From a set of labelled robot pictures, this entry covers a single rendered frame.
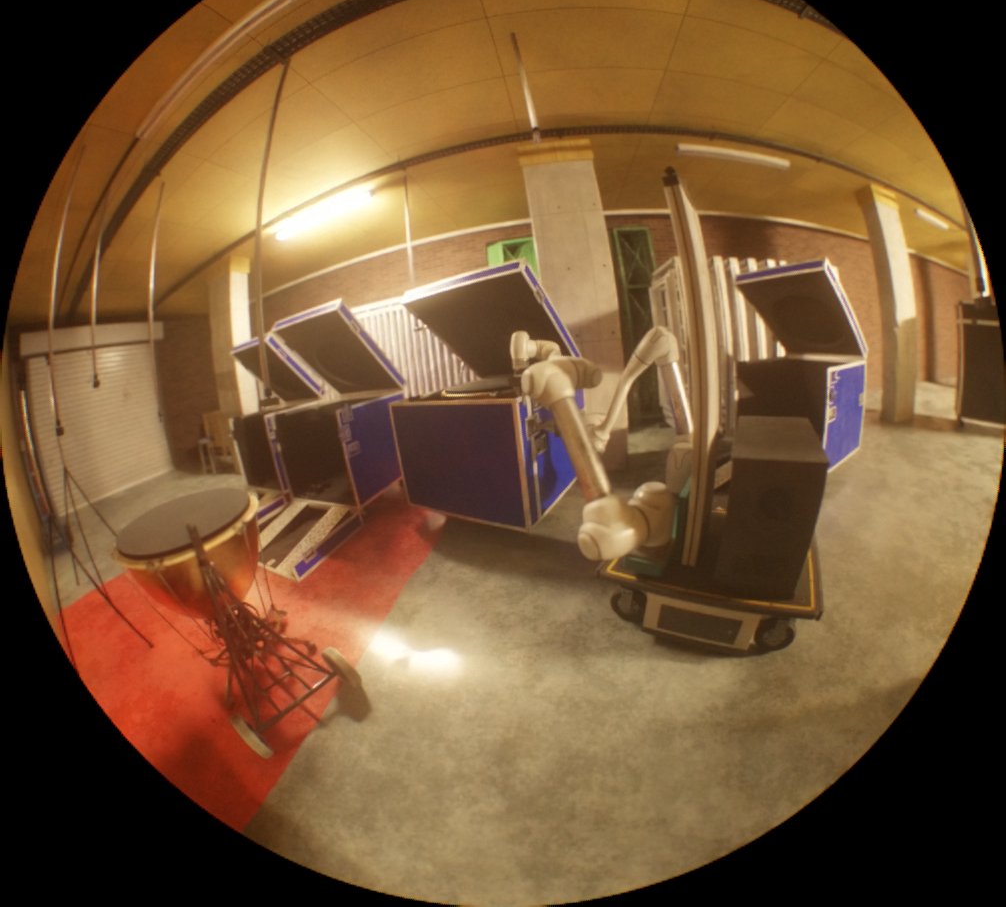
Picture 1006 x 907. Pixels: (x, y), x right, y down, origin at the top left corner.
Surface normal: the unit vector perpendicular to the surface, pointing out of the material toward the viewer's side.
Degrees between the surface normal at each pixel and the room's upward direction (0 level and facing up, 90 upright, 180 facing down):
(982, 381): 90
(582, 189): 90
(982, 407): 90
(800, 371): 90
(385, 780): 0
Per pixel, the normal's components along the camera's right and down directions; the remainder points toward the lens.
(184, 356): 0.98, -0.09
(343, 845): -0.11, -0.98
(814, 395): -0.98, 0.14
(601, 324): -0.17, 0.18
